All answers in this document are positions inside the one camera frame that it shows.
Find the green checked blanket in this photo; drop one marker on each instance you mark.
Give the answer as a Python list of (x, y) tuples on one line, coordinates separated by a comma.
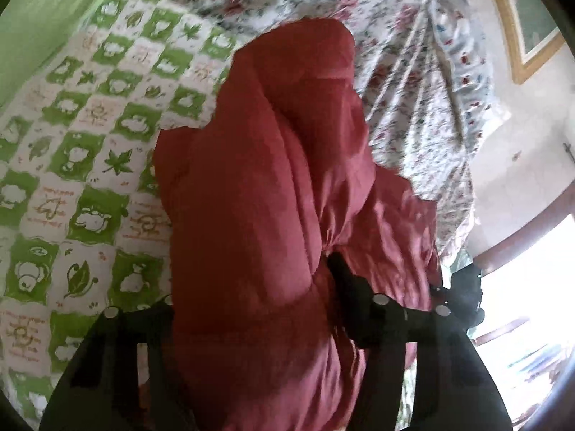
[(81, 143)]

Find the red quilted jacket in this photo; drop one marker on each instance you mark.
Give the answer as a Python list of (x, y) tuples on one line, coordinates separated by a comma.
[(278, 215)]

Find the floral bedsheet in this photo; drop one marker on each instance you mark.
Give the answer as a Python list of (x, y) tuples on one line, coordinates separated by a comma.
[(417, 85)]

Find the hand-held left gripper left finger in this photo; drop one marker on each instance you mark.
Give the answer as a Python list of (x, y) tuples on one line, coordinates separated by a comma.
[(108, 368)]

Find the gold framed picture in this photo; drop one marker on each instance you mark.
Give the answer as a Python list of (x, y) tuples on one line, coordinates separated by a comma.
[(525, 18)]

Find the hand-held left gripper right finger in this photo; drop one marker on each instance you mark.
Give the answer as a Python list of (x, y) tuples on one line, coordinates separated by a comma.
[(386, 323)]

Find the wooden window frame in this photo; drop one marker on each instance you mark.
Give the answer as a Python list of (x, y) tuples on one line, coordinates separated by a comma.
[(516, 251)]

